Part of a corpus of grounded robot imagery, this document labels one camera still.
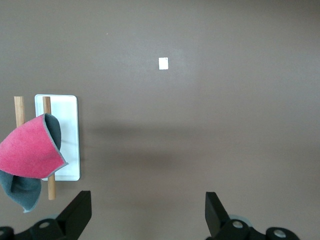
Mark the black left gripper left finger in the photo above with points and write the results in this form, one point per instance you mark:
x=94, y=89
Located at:
x=75, y=215

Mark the pink and grey cloth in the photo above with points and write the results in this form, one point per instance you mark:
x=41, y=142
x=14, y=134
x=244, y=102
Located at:
x=27, y=147

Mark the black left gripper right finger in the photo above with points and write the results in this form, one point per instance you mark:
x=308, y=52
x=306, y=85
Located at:
x=217, y=220

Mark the wooden rod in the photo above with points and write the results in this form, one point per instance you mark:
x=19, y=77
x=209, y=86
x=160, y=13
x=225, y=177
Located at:
x=19, y=110
x=46, y=105

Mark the small white tape square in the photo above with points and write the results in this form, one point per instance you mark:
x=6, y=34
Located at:
x=163, y=63

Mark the white rectangular tray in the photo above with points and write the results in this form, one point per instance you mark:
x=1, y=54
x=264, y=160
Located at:
x=68, y=117

